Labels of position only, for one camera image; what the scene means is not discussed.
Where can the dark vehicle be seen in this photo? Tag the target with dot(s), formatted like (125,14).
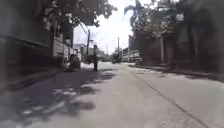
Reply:
(116,58)

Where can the person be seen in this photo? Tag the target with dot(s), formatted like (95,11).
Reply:
(95,61)

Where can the white fence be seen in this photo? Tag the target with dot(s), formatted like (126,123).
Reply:
(130,56)

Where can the utility pole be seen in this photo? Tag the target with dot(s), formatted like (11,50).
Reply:
(118,45)
(88,41)

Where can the grey concrete road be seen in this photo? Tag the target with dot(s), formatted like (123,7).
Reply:
(133,100)

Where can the row of trees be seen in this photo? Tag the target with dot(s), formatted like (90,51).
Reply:
(150,16)

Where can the overhanging leafy tree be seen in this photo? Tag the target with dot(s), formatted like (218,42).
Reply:
(80,10)

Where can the raised concrete pavement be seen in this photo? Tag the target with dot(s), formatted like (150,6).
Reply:
(186,71)

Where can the dark roadside pavement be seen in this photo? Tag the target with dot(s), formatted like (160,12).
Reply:
(26,80)

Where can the dark boundary wall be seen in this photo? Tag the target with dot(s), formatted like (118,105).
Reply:
(186,50)

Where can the building with boundary wall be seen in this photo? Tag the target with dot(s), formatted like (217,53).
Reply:
(23,43)

